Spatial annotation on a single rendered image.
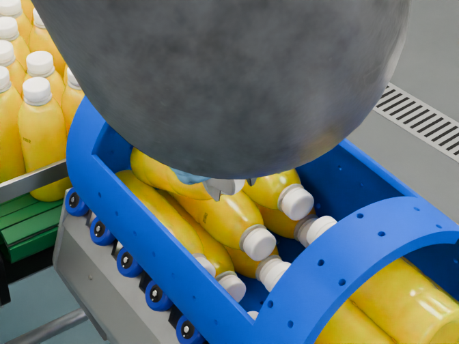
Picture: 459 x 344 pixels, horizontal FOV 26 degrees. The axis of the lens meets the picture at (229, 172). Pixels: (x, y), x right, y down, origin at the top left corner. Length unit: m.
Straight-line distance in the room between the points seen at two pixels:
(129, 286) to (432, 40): 2.49
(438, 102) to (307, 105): 3.09
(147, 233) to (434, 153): 2.08
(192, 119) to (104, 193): 0.93
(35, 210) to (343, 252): 0.68
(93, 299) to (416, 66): 2.27
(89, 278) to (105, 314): 0.06
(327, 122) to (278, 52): 0.04
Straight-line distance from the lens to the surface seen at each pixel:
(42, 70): 1.51
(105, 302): 1.42
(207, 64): 0.27
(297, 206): 1.21
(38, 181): 1.49
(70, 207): 1.45
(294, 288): 0.98
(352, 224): 1.00
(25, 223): 1.52
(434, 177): 3.05
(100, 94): 0.30
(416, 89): 3.43
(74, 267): 1.49
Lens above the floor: 1.90
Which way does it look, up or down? 39 degrees down
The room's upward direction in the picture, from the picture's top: straight up
